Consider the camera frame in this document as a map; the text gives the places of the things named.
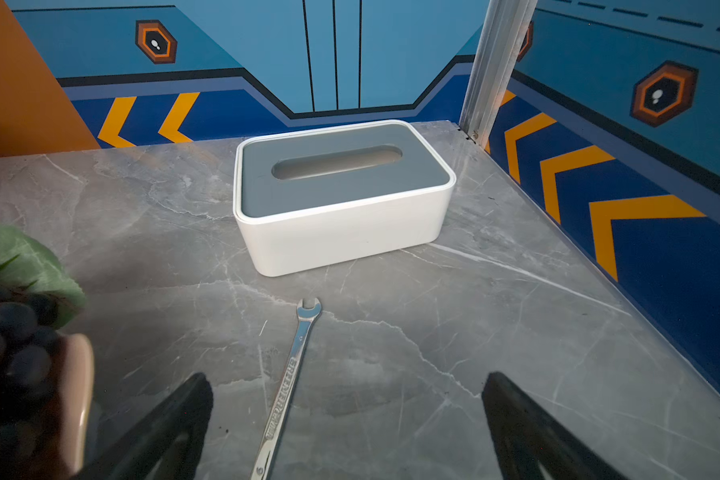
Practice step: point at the silver combination wrench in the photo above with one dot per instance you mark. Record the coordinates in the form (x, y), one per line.
(307, 312)

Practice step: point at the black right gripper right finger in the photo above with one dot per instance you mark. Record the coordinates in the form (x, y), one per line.
(531, 444)

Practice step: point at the white grey tissue box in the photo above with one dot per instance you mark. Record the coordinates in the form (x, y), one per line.
(313, 198)

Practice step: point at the beige fruit plate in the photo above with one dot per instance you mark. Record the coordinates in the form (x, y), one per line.
(76, 373)

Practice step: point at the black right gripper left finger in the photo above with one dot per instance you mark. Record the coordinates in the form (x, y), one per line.
(166, 444)

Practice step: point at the dark purple grape bunch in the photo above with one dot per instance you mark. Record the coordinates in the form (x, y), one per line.
(37, 298)

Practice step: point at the aluminium corner post right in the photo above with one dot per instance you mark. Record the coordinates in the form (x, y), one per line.
(505, 25)

